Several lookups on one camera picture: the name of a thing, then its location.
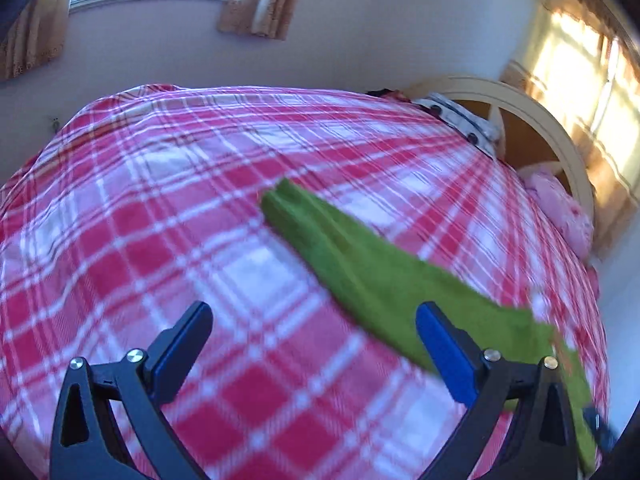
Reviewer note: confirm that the pink floral pillow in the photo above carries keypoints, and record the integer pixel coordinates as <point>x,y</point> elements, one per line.
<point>542,184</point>

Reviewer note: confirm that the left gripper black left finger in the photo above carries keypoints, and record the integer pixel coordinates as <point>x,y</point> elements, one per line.
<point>86,442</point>

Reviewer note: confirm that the red white plaid bedspread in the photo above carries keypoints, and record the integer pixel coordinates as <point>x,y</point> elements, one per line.
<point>148,200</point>

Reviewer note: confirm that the yellow curtain behind headboard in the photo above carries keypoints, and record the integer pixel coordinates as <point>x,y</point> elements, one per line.
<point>578,61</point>

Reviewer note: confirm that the white black patterned pillow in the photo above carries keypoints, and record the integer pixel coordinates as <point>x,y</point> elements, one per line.
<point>478,131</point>

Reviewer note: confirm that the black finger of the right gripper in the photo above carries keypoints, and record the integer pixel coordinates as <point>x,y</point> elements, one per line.
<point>603,434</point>

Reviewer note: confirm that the yellow curtain at side window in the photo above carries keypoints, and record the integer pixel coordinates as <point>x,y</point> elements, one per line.
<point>269,19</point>

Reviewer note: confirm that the cream wooden headboard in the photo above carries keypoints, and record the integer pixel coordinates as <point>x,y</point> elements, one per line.
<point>532,133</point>

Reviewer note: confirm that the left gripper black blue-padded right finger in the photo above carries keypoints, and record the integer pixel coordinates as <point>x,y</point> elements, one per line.
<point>541,441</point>

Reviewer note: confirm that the green orange striped knit sweater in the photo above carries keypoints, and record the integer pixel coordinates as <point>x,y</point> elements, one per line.
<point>380,287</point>

